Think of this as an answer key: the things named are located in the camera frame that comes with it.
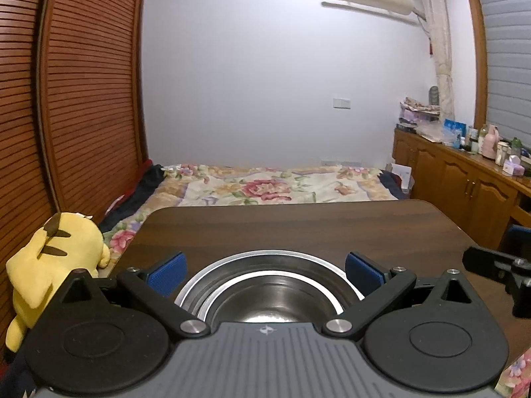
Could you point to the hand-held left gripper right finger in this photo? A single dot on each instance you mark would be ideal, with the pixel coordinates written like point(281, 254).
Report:
point(365, 272)

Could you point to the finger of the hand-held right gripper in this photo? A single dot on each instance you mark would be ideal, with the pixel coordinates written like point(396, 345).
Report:
point(489, 262)
point(523, 237)

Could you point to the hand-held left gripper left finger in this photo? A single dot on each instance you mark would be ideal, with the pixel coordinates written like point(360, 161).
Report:
point(168, 274)

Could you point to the medium steel bowl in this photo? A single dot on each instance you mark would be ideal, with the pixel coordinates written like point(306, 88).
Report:
point(273, 298)

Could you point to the large steel bowl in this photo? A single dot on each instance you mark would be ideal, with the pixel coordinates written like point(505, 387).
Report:
point(269, 262)

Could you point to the pale tissue box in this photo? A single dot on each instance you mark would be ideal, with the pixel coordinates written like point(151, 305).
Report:
point(513, 166)

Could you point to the wooden cabinet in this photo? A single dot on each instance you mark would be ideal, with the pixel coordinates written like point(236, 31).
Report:
point(456, 190)

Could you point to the dark cloth pile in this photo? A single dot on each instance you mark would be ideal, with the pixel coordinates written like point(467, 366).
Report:
point(137, 195)

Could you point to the white jar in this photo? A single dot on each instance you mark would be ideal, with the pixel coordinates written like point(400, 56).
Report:
point(502, 153)

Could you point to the green bottle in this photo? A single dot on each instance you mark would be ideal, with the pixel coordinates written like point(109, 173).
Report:
point(515, 147)

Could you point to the navy blanket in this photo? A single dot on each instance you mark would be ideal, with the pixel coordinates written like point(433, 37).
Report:
point(394, 184)

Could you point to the pink thermos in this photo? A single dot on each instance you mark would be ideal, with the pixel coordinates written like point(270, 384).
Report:
point(490, 143)

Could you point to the white paper bag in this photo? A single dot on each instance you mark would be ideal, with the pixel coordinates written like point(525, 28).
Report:
point(402, 178)

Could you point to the yellow plush toy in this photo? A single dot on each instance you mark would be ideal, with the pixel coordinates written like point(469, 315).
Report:
point(62, 248)

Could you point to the clear bottle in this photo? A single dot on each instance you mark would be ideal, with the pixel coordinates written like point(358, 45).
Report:
point(480, 137)

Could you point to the blue box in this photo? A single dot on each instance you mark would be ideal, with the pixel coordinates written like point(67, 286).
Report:
point(454, 130)

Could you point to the clear plastic bag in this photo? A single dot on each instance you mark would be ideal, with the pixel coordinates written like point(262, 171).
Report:
point(433, 132)

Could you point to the bottles and clutter on sideboard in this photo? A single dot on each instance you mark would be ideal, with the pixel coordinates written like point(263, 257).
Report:
point(417, 112)

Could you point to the grey window blind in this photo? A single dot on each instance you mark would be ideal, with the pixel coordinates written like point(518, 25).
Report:
point(510, 58)

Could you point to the wooden louvered wardrobe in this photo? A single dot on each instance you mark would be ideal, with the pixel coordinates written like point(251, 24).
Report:
point(83, 91)

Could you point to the cream curtain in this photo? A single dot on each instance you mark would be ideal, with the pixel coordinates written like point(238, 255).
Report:
point(439, 49)

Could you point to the white wall switch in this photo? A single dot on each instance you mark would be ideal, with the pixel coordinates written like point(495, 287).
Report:
point(342, 103)

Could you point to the wooden window frame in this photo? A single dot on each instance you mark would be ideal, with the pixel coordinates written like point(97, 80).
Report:
point(477, 58)

